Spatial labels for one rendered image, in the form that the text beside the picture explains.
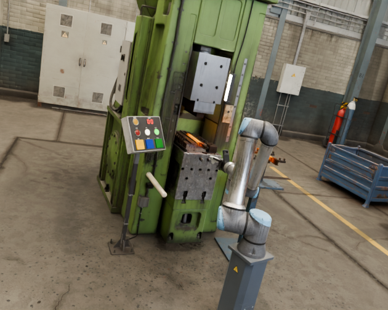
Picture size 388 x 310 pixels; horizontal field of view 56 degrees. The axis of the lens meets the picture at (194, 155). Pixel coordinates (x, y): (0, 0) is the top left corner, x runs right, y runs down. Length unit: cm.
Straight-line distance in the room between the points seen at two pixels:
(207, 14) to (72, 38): 530
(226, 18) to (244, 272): 209
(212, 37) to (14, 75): 641
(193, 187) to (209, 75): 101
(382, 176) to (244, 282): 420
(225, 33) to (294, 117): 753
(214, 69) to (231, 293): 177
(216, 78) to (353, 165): 385
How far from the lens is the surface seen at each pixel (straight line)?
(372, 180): 627
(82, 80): 831
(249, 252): 241
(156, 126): 298
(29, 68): 903
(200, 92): 315
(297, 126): 1081
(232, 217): 232
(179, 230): 350
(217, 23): 332
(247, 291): 254
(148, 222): 358
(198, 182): 333
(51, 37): 830
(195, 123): 374
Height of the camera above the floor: 176
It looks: 15 degrees down
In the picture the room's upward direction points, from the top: 12 degrees clockwise
